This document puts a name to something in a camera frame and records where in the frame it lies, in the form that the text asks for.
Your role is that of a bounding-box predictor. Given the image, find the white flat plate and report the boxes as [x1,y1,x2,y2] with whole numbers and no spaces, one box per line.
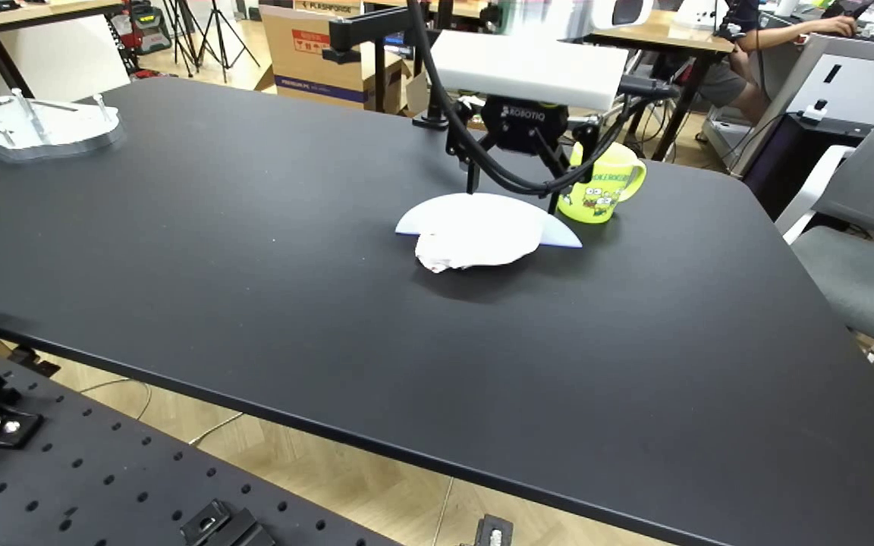
[392,190,587,255]

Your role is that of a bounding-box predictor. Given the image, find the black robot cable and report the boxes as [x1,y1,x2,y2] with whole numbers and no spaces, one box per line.
[405,0,652,201]

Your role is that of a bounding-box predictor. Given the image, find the small black silver bracket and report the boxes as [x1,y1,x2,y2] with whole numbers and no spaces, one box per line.
[470,514,518,546]

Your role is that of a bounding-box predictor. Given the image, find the black tripod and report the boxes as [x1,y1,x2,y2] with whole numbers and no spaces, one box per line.
[167,0,265,86]

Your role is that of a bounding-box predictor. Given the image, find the wooden desk black legs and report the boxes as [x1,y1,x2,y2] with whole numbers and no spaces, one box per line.
[580,8,742,165]
[0,0,129,101]

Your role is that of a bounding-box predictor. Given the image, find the cardboard box red print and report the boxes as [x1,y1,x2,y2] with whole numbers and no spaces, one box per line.
[257,2,413,114]

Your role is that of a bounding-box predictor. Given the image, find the grey office chair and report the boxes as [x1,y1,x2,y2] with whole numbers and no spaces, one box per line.
[774,96,874,364]

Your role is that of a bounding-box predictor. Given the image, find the white panel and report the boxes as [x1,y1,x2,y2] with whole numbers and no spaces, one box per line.
[0,11,136,106]

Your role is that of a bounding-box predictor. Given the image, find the person hand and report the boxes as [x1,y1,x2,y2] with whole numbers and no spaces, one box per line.
[822,11,863,39]

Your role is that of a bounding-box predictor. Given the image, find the black stand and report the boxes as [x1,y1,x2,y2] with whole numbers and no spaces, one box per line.
[325,0,463,134]

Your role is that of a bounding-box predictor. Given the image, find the person forearm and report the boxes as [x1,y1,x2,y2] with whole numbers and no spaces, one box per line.
[735,18,834,59]

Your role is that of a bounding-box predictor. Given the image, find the grey cabinet with slots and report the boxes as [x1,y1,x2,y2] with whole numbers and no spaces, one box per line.
[726,30,874,197]

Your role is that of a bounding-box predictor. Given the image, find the white cloth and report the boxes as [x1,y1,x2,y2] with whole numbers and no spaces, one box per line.
[410,197,552,275]

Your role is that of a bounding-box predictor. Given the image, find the clear white dish rack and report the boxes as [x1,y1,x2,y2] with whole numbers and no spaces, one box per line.
[0,86,124,158]

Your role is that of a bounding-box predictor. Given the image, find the yellow-green mug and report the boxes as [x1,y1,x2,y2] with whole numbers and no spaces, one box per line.
[556,139,652,227]

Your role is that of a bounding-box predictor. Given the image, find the black perforated breadboard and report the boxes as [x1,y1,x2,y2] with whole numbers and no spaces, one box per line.
[0,331,402,546]

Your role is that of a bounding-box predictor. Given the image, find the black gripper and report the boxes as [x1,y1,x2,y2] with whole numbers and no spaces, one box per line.
[466,93,573,218]

